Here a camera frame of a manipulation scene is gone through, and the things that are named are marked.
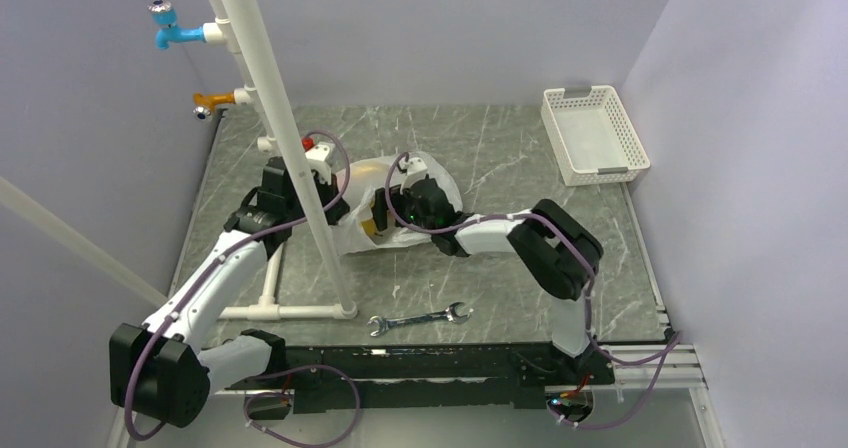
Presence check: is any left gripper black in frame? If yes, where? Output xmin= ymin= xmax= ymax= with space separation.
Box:
xmin=286 ymin=170 xmax=350 ymax=227

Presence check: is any translucent white plastic bag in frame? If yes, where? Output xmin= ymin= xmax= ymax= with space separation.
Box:
xmin=329 ymin=152 xmax=463 ymax=255

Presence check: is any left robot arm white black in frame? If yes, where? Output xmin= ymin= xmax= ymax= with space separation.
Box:
xmin=108 ymin=157 xmax=306 ymax=441

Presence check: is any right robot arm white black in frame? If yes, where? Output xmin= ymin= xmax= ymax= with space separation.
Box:
xmin=373 ymin=176 xmax=604 ymax=383

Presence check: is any silver open-end wrench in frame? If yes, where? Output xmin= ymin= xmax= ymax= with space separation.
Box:
xmin=366 ymin=302 xmax=472 ymax=337

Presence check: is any orange plastic faucet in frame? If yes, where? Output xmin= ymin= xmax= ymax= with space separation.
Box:
xmin=192 ymin=92 xmax=237 ymax=121

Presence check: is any white perforated plastic basket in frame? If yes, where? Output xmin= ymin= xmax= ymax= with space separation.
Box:
xmin=540 ymin=85 xmax=651 ymax=187

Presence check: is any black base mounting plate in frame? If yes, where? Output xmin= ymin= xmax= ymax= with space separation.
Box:
xmin=231 ymin=342 xmax=615 ymax=414

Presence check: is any blue plastic faucet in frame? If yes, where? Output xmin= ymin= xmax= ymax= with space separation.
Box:
xmin=148 ymin=0 xmax=206 ymax=50

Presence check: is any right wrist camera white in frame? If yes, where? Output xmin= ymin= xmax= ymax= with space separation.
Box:
xmin=398 ymin=157 xmax=427 ymax=176

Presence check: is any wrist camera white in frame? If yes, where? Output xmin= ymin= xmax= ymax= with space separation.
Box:
xmin=301 ymin=137 xmax=336 ymax=185
xmin=398 ymin=157 xmax=427 ymax=176

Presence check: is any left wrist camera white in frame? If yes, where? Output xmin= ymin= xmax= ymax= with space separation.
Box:
xmin=301 ymin=137 xmax=336 ymax=185

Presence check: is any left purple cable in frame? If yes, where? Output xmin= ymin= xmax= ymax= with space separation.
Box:
xmin=122 ymin=130 xmax=362 ymax=448

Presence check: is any white PVC pipe frame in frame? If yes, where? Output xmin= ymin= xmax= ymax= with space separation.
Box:
xmin=208 ymin=0 xmax=357 ymax=321

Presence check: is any aluminium rail frame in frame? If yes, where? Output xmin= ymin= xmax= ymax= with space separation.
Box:
xmin=105 ymin=345 xmax=727 ymax=448

